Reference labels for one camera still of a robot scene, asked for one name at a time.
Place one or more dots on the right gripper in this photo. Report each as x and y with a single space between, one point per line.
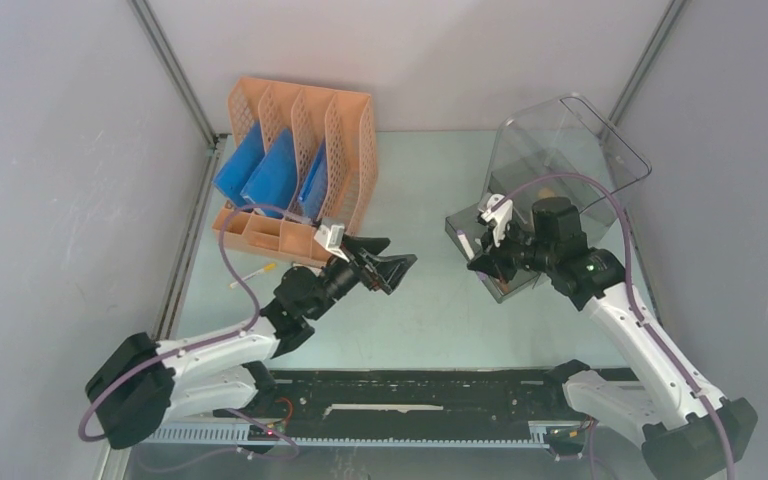
493 265

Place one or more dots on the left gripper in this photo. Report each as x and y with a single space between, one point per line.
385 272

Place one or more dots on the purple cap marker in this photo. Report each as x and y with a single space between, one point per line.
466 244

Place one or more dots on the blue folder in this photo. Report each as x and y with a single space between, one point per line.
314 188
274 180
236 172

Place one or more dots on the clear plastic drawer cabinet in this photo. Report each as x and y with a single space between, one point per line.
556 172

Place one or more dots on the blue folder front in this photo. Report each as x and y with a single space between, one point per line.
236 172

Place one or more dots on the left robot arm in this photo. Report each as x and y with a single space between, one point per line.
145 384

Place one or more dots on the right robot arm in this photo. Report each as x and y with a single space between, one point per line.
685 427

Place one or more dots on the orange plastic file organizer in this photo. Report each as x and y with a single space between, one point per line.
345 120

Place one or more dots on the yellow cap marker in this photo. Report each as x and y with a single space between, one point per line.
245 278

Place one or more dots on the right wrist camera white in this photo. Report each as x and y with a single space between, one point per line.
495 213

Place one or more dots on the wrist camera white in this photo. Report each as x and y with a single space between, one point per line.
329 235
495 213

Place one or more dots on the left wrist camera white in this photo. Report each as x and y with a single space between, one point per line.
329 235

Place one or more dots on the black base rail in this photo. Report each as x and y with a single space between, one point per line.
452 406

